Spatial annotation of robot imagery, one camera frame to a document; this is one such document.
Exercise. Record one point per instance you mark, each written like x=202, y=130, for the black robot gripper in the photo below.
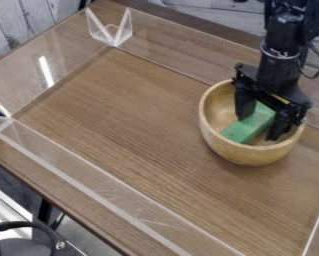
x=284, y=97

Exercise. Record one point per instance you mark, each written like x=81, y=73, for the green rectangular block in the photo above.
x=244, y=130

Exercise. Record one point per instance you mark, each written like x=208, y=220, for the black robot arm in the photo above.
x=292, y=24

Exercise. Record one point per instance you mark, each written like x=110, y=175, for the brown wooden bowl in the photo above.
x=217, y=114

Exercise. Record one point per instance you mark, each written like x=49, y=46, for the black table leg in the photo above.
x=45, y=211

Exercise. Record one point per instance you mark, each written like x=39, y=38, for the clear acrylic corner bracket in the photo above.
x=112, y=34

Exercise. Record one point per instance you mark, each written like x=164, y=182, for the clear acrylic front wall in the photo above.
x=133, y=154

